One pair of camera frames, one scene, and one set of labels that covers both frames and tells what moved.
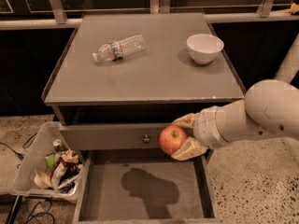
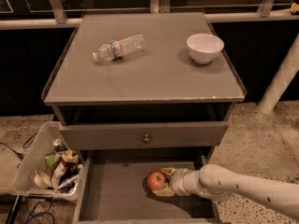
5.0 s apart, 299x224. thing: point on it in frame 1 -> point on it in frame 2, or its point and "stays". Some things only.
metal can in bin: x=58 y=146 stays
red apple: x=172 y=137 -> x=155 y=179
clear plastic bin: x=50 y=167 stays
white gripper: x=205 y=129 -> x=177 y=181
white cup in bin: x=42 y=179 stays
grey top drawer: x=116 y=136 stays
